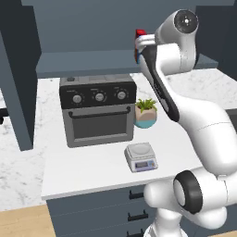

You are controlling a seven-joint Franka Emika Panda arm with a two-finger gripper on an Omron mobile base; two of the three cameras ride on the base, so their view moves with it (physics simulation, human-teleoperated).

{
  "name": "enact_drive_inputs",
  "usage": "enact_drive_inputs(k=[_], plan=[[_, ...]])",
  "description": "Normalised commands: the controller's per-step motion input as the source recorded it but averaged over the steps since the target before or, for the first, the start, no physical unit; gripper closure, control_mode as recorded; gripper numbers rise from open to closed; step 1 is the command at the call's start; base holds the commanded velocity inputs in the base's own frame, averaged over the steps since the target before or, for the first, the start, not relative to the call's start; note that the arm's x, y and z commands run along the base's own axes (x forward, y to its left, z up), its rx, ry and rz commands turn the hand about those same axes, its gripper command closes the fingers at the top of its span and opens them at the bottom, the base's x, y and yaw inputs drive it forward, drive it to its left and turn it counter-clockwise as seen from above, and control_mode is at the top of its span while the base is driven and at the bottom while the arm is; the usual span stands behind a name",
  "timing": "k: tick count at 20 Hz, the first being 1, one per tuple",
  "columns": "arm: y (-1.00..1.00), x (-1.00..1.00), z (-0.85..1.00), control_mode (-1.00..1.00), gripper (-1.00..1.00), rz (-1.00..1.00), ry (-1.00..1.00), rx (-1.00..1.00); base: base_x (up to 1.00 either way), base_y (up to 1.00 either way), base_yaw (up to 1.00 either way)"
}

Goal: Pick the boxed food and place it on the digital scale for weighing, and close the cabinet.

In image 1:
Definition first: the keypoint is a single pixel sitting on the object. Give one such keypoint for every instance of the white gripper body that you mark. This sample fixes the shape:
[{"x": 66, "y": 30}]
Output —
[{"x": 146, "y": 40}]

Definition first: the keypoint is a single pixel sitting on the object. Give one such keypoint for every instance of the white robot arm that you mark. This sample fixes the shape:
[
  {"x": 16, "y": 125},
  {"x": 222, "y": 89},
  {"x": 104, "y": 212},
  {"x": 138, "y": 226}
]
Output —
[{"x": 209, "y": 129}]

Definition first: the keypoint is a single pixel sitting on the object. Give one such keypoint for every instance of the red boxed food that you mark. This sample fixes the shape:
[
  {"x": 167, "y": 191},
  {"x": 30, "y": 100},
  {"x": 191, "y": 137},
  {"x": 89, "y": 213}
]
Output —
[{"x": 141, "y": 32}]

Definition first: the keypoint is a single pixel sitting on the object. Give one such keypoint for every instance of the dark blue cabinet door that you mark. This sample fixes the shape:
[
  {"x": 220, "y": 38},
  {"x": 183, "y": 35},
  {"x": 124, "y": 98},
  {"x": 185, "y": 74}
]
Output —
[
  {"x": 220, "y": 34},
  {"x": 18, "y": 77}
]

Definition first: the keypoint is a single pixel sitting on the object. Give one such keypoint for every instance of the grey digital scale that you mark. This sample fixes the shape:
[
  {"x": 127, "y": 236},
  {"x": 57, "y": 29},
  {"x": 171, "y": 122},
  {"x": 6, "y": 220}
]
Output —
[{"x": 140, "y": 155}]

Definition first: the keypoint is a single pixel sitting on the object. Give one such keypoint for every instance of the silver toaster oven knob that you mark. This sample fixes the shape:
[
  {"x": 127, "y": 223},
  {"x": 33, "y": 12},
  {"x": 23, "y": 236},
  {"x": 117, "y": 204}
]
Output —
[
  {"x": 99, "y": 97},
  {"x": 121, "y": 95},
  {"x": 77, "y": 99}
]

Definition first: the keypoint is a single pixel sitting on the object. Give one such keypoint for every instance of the grey toaster oven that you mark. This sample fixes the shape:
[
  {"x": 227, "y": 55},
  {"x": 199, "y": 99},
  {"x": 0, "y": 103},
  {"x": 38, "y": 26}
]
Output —
[{"x": 98, "y": 86}]

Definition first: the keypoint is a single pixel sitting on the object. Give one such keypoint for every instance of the green plant in pot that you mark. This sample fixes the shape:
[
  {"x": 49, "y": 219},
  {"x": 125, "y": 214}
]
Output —
[{"x": 145, "y": 115}]

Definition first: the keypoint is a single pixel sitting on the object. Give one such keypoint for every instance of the toaster oven glass door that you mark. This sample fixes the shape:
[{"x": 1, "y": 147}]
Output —
[{"x": 100, "y": 126}]

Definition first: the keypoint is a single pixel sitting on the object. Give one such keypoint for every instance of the dark blue drawer front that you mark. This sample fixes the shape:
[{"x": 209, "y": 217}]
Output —
[
  {"x": 135, "y": 233},
  {"x": 92, "y": 220},
  {"x": 92, "y": 199}
]

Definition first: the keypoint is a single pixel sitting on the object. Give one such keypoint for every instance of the dark blue wall cabinet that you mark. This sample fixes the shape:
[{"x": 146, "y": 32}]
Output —
[{"x": 89, "y": 37}]

